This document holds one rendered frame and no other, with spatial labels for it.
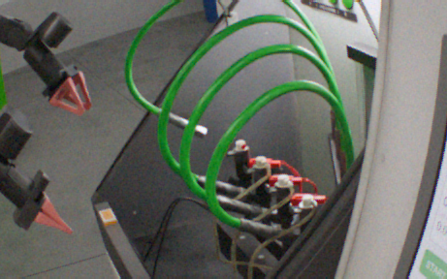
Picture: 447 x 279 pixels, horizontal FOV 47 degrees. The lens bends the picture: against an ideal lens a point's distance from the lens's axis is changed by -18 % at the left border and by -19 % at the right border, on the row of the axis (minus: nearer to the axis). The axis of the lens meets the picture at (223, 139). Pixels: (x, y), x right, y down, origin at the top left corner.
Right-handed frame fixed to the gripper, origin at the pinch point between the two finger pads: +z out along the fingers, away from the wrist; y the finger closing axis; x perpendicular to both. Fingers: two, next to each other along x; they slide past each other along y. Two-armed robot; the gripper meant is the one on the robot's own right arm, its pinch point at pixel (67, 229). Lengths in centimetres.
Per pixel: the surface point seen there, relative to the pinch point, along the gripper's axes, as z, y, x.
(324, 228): 20.7, 21.6, -26.8
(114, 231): 17.6, 4.0, 29.4
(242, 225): 15.7, 16.9, -16.5
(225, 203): 15.5, 18.8, -8.7
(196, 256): 37.2, 10.3, 30.3
